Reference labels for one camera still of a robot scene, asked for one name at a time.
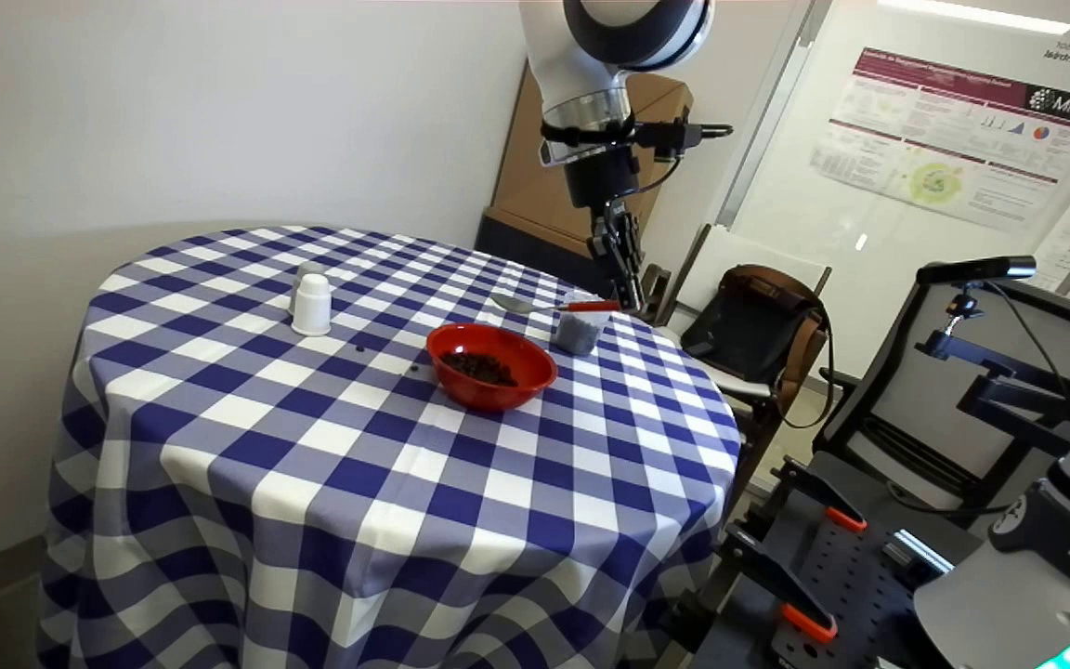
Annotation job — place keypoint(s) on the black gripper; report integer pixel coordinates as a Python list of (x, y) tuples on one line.
[(598, 184)]

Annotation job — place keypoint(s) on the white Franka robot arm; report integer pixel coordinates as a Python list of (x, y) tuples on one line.
[(1030, 579)]

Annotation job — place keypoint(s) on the clear plastic measuring cup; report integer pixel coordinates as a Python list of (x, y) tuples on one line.
[(578, 334)]

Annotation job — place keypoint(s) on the red plastic bowl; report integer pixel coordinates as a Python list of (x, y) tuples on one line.
[(484, 396)]

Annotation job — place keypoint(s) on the white panel board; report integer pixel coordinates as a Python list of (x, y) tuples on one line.
[(732, 254)]

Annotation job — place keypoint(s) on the black bag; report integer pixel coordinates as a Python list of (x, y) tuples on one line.
[(742, 338)]

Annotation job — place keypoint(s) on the brown wooden chair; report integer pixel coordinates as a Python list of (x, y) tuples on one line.
[(797, 297)]

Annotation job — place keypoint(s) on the small white plastic bottle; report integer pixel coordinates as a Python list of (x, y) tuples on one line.
[(312, 306)]

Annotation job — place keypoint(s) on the black mesh office chair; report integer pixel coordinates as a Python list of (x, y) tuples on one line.
[(891, 422)]

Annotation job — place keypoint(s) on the orange black bar clamp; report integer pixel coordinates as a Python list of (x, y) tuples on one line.
[(851, 520), (806, 622)]

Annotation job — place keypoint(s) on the blue white checkered tablecloth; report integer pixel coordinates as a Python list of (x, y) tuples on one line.
[(312, 494)]

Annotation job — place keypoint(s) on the dark grey base platform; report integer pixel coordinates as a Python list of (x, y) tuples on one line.
[(713, 638)]

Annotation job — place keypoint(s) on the black perforated mounting board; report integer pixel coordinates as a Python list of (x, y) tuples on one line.
[(857, 579)]

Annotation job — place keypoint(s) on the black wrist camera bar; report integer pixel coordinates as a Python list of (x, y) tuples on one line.
[(686, 132)]

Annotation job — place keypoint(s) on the black stereo camera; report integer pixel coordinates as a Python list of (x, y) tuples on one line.
[(973, 267)]

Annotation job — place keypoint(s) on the scientific wall poster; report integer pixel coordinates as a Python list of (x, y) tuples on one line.
[(956, 136)]

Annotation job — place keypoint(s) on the blue articulated camera mount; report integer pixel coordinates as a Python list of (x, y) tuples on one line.
[(966, 349)]

